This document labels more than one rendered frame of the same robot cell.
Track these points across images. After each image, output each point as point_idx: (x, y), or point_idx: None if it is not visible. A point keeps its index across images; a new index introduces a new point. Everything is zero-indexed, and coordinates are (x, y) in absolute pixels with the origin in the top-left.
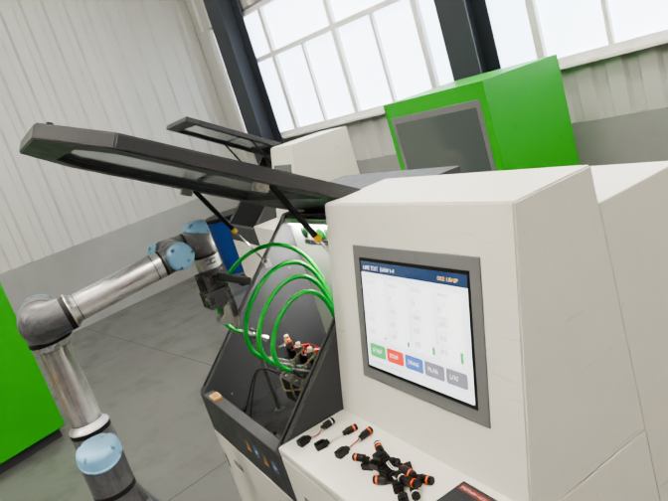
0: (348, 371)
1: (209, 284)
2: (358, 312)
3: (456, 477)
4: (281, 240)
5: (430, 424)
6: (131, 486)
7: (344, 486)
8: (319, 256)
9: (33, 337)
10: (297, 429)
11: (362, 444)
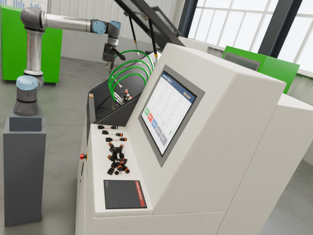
0: (134, 114)
1: (107, 50)
2: (150, 93)
3: (138, 177)
4: (151, 57)
5: (144, 151)
6: (32, 102)
7: (97, 151)
8: None
9: (23, 20)
10: (102, 122)
11: (118, 142)
